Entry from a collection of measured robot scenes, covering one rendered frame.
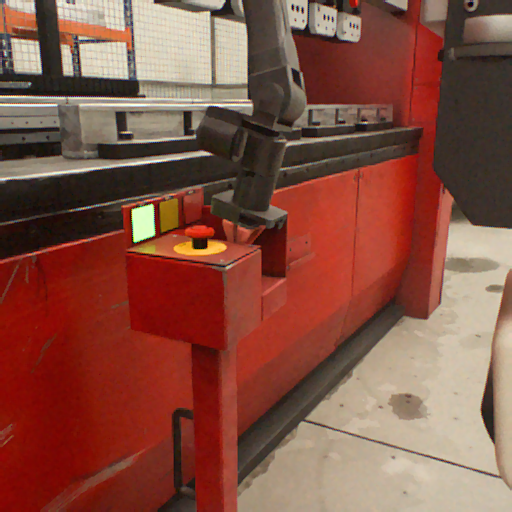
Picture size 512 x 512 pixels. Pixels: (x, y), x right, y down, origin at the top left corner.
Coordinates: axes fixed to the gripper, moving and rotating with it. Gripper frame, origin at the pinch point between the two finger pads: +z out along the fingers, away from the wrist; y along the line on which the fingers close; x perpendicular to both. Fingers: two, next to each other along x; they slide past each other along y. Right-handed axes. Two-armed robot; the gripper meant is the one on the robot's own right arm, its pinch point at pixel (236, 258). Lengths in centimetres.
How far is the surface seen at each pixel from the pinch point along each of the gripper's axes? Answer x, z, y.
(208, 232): 10.5, -6.8, 0.3
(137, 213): 12.8, -6.1, 10.5
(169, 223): 5.5, -3.3, 9.7
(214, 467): 8.3, 31.4, -9.0
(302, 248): -64, 19, 9
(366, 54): -177, -32, 41
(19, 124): -11, -2, 61
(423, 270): -172, 49, -17
